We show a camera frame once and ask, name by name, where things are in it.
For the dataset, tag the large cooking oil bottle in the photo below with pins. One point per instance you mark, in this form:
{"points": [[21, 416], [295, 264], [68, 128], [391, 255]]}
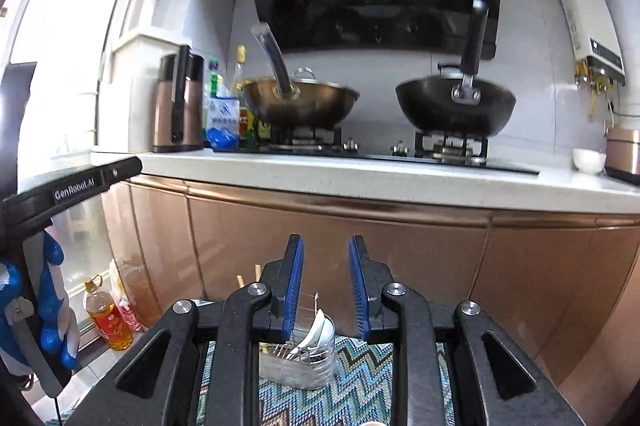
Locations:
{"points": [[107, 321]]}

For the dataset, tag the dark bottle with yellow label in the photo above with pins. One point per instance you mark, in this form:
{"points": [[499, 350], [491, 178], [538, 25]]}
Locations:
{"points": [[261, 131]]}

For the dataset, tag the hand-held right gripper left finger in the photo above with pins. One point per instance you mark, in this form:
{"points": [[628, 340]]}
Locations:
{"points": [[295, 291]]}

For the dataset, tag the green cap bottle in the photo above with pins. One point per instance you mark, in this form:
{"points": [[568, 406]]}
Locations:
{"points": [[215, 78]]}

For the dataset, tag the yellow cap oil bottle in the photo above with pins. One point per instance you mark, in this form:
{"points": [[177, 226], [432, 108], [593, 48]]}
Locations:
{"points": [[241, 61]]}

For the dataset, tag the blue and white packet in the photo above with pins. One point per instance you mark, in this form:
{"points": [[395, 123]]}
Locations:
{"points": [[222, 116]]}

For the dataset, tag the white storage box stack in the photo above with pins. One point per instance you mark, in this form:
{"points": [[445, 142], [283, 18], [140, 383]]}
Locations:
{"points": [[130, 116]]}

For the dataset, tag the pink plastic bag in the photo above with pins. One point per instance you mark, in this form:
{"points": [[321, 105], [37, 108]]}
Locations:
{"points": [[127, 306]]}

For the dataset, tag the rose gold rice cooker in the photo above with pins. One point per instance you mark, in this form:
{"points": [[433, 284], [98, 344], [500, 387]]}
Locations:
{"points": [[624, 151]]}

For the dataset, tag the clear utensil holder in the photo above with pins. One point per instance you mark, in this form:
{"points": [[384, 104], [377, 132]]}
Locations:
{"points": [[300, 371]]}

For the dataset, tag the zigzag patterned cushion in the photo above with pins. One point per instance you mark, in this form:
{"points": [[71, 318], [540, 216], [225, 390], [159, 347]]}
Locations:
{"points": [[350, 381]]}

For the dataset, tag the glass pot lid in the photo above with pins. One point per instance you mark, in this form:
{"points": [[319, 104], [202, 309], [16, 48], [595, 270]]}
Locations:
{"points": [[302, 73]]}

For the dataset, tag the sliding glass door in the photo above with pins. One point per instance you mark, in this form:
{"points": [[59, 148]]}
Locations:
{"points": [[75, 31]]}

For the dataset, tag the brass wok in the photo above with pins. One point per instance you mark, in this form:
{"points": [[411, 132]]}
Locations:
{"points": [[310, 103]]}

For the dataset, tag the black gas stove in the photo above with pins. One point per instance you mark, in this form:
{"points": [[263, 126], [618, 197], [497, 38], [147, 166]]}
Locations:
{"points": [[380, 154]]}

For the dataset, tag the black wok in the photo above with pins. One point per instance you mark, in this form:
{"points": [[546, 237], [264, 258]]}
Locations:
{"points": [[450, 116]]}

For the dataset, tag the white bowl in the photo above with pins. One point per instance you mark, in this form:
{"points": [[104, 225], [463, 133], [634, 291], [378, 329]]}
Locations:
{"points": [[589, 161]]}

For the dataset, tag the rose gold electric kettle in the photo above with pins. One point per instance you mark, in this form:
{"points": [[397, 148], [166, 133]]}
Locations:
{"points": [[165, 106]]}

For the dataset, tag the brass water heater pipes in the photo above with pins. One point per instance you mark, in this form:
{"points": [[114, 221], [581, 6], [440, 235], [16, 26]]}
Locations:
{"points": [[595, 88]]}

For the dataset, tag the wooden chopstick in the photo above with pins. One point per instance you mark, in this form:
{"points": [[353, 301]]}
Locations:
{"points": [[257, 272], [240, 281]]}

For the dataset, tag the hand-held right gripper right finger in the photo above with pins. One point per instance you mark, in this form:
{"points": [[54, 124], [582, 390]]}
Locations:
{"points": [[357, 291]]}

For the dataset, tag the person's left hand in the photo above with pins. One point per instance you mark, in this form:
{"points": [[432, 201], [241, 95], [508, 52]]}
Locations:
{"points": [[50, 306]]}

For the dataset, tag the white ceramic spoon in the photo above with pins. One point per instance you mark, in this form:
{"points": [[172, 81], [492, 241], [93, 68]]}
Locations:
{"points": [[317, 331]]}

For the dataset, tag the white water heater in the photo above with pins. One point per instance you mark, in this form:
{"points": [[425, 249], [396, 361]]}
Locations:
{"points": [[590, 21]]}

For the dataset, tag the rose gold lower cabinets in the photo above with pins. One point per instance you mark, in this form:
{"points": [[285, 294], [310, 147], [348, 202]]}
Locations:
{"points": [[350, 231]]}

